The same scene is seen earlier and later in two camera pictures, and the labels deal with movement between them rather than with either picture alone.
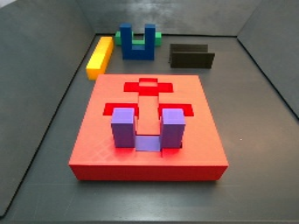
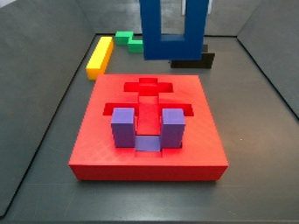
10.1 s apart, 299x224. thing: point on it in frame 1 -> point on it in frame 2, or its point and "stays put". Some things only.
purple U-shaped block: x=173 y=135 stays put
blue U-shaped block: x=138 y=52 -> x=173 y=46
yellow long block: x=98 y=65 stays put
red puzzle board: x=200 y=161 stays put
